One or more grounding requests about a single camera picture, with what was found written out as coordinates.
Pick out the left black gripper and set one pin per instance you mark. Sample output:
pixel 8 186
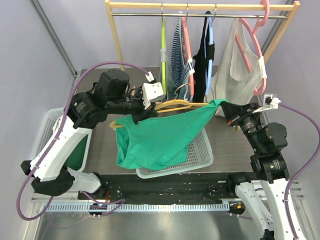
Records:
pixel 145 114

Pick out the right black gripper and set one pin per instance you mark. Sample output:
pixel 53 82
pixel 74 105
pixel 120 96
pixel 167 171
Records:
pixel 240 115

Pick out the green tank top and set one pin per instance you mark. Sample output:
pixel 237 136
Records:
pixel 160 142

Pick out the yellow hanger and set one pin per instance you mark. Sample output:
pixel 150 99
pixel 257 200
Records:
pixel 175 103

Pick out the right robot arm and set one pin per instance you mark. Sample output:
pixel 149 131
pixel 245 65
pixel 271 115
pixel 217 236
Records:
pixel 270 169

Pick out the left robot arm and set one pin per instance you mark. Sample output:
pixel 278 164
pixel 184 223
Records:
pixel 111 94

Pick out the grey tank top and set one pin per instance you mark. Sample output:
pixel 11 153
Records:
pixel 170 85

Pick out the white tank top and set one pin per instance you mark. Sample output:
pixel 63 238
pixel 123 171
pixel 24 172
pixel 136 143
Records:
pixel 239 72

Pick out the blue striped tank top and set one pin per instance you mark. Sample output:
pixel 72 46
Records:
pixel 178 64

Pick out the black tank top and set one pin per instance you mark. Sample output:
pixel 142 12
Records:
pixel 200 67

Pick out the lime green hanger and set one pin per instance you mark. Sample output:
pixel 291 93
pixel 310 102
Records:
pixel 163 55

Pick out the pink hanger right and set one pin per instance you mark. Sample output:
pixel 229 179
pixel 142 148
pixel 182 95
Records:
pixel 259 90

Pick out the pink hanger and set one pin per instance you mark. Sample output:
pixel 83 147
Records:
pixel 259 90
pixel 188 56

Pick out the light blue hanger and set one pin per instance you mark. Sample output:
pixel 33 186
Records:
pixel 209 54

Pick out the pink hanger middle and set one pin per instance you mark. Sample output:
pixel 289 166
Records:
pixel 188 56

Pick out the white centre basket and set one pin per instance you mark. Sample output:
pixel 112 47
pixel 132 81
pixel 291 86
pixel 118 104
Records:
pixel 199 156

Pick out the white basket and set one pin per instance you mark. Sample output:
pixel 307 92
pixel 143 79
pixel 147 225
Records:
pixel 199 156
pixel 47 129

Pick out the dark green garment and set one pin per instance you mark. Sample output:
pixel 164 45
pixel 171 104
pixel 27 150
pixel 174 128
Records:
pixel 78 158

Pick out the white left basket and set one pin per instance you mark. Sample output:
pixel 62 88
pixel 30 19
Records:
pixel 47 129

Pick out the wooden clothes rack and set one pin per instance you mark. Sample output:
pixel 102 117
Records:
pixel 290 9

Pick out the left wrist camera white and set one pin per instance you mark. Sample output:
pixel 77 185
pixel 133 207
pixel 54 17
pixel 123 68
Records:
pixel 151 93

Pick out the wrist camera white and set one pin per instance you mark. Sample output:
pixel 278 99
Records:
pixel 151 93
pixel 270 102

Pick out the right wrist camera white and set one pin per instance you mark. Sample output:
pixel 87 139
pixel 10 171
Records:
pixel 270 102

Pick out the white slotted cable duct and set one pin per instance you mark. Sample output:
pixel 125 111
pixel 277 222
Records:
pixel 130 208

